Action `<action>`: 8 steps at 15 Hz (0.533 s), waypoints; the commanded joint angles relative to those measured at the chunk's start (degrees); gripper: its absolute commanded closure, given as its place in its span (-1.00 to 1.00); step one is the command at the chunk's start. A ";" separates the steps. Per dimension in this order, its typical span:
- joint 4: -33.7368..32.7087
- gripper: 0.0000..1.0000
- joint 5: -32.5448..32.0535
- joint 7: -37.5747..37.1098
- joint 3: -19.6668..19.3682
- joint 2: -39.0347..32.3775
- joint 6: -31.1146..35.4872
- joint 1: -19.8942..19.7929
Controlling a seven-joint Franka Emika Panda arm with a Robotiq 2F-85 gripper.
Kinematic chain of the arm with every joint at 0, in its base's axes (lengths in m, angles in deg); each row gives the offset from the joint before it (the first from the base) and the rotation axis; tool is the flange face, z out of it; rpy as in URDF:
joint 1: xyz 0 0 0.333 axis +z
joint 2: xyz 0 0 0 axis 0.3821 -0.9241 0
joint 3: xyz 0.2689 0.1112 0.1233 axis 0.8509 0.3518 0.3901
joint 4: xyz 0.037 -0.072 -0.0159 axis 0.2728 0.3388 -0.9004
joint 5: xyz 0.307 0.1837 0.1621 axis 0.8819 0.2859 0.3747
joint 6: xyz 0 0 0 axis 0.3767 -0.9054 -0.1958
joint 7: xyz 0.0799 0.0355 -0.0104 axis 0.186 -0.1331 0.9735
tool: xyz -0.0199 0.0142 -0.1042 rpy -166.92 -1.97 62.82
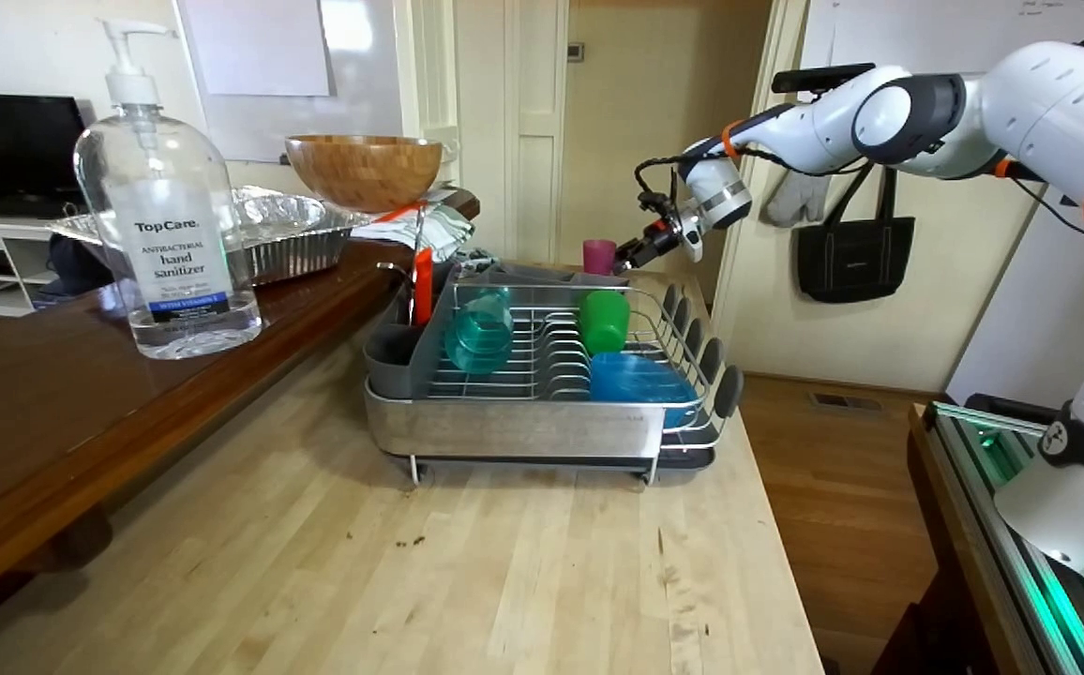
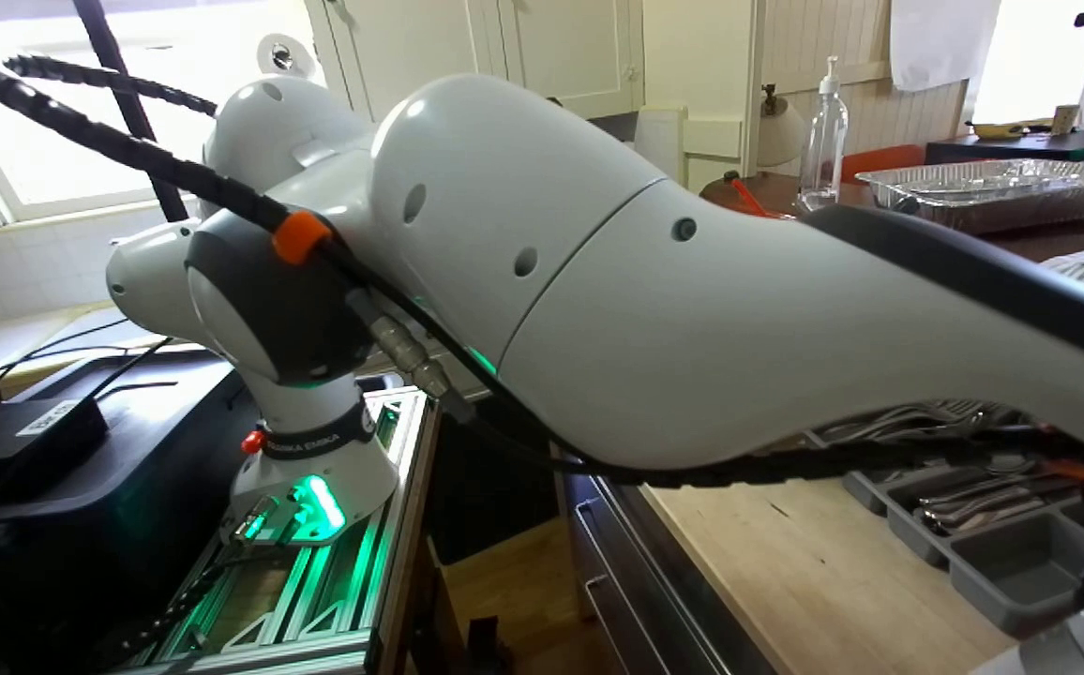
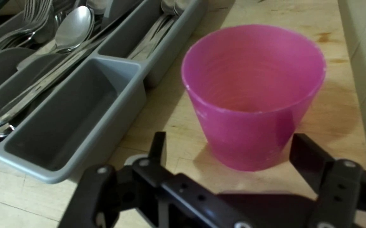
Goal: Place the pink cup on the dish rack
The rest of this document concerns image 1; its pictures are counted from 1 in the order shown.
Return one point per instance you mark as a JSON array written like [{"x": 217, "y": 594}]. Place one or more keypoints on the steel dish rack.
[{"x": 528, "y": 427}]

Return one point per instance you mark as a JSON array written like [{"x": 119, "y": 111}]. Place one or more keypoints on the pink plastic cup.
[{"x": 599, "y": 257}]

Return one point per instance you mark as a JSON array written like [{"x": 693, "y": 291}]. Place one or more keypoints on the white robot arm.
[{"x": 1040, "y": 105}]

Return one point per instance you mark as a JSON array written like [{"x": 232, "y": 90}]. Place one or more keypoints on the aluminium foil tray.
[{"x": 277, "y": 229}]

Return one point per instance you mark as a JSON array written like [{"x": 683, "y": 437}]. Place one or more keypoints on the blue plastic bowl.
[{"x": 638, "y": 376}]

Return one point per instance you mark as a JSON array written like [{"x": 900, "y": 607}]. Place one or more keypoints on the clear hand sanitizer pump bottle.
[{"x": 170, "y": 211}]

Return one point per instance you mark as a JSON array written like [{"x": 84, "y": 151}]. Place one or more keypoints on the black monitor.
[{"x": 9, "y": 151}]

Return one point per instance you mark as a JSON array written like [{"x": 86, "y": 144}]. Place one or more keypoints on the green plastic cup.
[{"x": 605, "y": 324}]

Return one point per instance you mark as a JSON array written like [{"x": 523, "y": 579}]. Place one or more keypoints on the wall light switch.
[{"x": 579, "y": 50}]

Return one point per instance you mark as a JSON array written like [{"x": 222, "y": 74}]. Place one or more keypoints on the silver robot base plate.
[{"x": 1068, "y": 512}]

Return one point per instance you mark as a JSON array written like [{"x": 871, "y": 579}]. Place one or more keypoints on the grey oven mitt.
[{"x": 789, "y": 201}]

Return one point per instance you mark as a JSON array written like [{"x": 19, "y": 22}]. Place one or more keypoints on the dark wooden side table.
[{"x": 65, "y": 400}]

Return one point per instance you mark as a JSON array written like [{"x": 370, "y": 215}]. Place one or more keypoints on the black tote bag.
[{"x": 858, "y": 257}]

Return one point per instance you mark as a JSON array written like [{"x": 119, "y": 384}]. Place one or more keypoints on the white panelled door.
[{"x": 515, "y": 125}]

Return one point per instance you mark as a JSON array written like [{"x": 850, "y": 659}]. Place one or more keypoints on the silver foil bag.
[{"x": 421, "y": 225}]

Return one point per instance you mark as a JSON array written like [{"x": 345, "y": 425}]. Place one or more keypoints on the black camera bar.
[{"x": 815, "y": 77}]

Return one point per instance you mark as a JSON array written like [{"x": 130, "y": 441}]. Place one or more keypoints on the white wall board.
[{"x": 251, "y": 42}]

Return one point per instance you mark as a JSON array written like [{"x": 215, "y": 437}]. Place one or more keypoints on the wooden bowl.
[{"x": 366, "y": 175}]

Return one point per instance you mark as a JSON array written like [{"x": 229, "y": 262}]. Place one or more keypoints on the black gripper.
[{"x": 676, "y": 232}]

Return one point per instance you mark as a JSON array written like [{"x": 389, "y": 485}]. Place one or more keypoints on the wooden robot stand aluminium frame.
[{"x": 964, "y": 547}]

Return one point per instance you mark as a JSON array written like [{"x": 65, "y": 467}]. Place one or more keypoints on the white shelf unit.
[{"x": 15, "y": 245}]

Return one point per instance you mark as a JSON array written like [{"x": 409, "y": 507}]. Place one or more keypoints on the grey utensil holder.
[{"x": 390, "y": 360}]

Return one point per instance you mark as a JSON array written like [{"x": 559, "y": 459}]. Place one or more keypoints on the teal plastic cup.
[{"x": 479, "y": 332}]

